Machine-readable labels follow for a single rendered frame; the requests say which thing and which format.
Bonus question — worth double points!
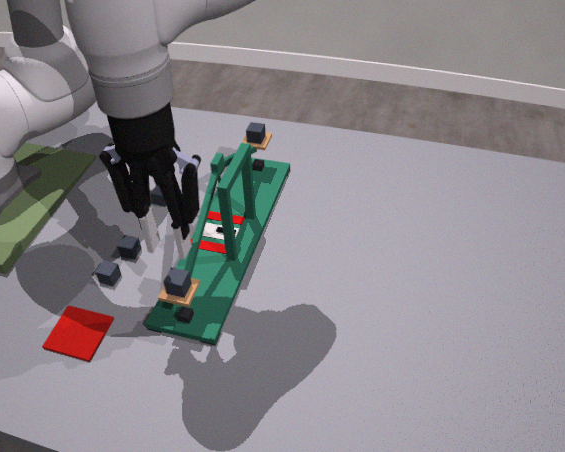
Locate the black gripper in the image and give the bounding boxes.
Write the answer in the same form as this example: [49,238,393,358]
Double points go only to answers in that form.
[99,102,201,260]

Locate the red flat square plate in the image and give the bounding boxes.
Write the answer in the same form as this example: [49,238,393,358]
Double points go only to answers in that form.
[42,305,114,362]

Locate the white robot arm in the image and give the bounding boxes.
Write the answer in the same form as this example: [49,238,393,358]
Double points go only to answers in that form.
[0,0,255,214]

